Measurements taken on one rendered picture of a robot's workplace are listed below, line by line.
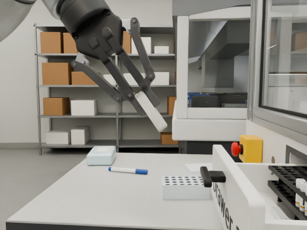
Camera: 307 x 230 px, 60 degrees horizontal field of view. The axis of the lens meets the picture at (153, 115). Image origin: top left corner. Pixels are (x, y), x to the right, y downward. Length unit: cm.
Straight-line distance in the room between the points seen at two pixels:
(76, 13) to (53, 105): 402
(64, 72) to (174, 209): 384
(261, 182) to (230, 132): 69
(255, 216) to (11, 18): 48
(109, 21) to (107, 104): 424
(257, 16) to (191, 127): 59
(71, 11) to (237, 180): 33
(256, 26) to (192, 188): 50
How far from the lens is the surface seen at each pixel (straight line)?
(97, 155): 101
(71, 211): 69
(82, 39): 44
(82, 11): 42
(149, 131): 466
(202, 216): 65
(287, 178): 50
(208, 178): 42
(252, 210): 32
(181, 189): 71
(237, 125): 127
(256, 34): 86
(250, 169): 58
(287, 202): 49
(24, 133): 513
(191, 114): 123
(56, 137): 453
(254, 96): 85
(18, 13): 55
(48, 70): 443
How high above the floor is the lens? 105
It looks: 6 degrees down
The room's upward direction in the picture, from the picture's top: straight up
